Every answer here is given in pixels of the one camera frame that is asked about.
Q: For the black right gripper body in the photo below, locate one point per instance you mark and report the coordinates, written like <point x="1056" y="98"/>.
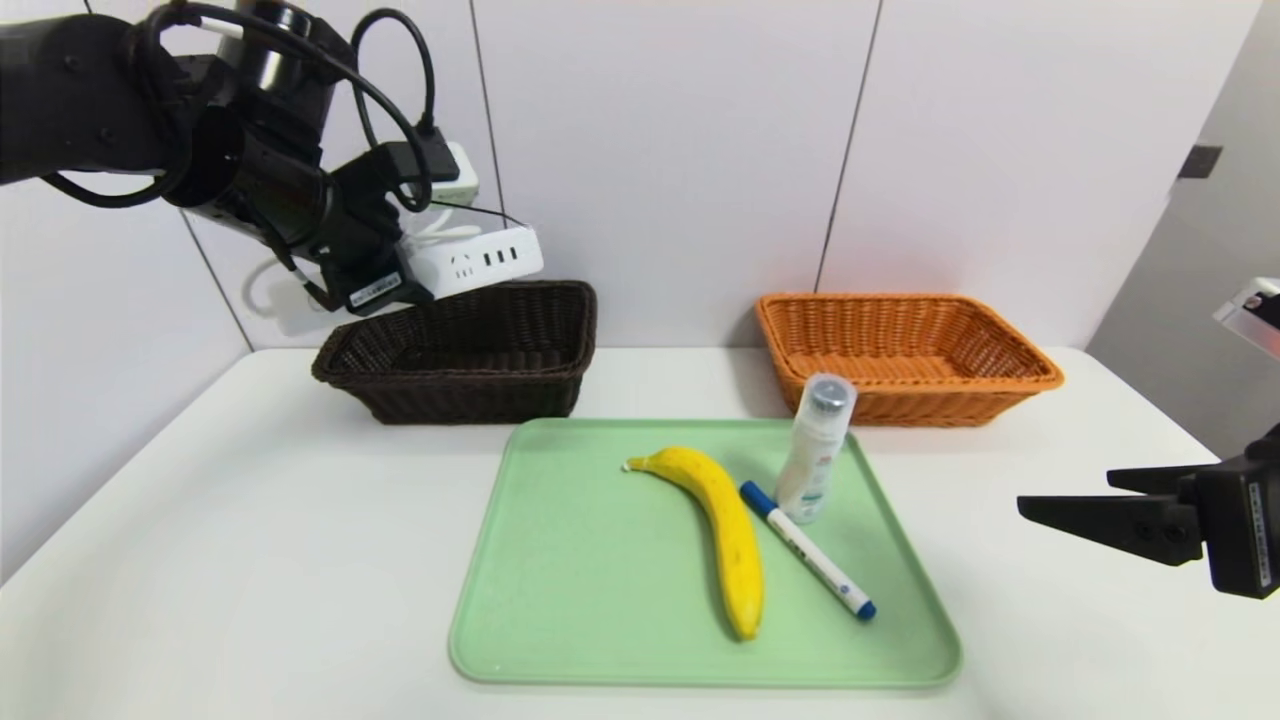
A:
<point x="1240" y="525"/>

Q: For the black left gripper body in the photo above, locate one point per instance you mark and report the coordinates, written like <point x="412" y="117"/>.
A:
<point x="377" y="291"/>

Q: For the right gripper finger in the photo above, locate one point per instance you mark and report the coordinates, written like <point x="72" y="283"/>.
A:
<point x="1120" y="522"/>
<point x="1165" y="477"/>

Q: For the yellow banana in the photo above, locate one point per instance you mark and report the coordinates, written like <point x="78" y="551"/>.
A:
<point x="730" y="520"/>

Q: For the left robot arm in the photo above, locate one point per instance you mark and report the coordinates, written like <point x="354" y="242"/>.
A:
<point x="80" y="100"/>

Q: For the dark brown wicker basket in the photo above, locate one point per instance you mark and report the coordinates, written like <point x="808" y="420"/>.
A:
<point x="450" y="395"/>

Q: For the orange wicker basket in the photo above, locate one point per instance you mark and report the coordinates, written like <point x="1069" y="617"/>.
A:
<point x="900" y="400"/>

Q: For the white bottle with clear cap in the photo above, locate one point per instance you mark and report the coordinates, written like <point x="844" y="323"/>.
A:
<point x="812" y="460"/>

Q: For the white marker with blue cap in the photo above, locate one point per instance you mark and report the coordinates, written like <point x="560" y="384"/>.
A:
<point x="805" y="548"/>

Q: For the light green plastic tray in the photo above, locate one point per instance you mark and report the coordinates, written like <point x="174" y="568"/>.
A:
<point x="580" y="580"/>

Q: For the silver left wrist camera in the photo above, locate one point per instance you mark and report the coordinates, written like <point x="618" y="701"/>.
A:
<point x="457" y="188"/>

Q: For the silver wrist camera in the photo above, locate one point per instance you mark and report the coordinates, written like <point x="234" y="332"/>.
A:
<point x="1255" y="318"/>
<point x="457" y="188"/>

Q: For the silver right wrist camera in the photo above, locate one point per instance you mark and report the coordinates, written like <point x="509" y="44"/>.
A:
<point x="1255" y="318"/>

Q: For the dark wall fixture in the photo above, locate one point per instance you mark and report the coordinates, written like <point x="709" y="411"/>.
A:
<point x="1199" y="162"/>

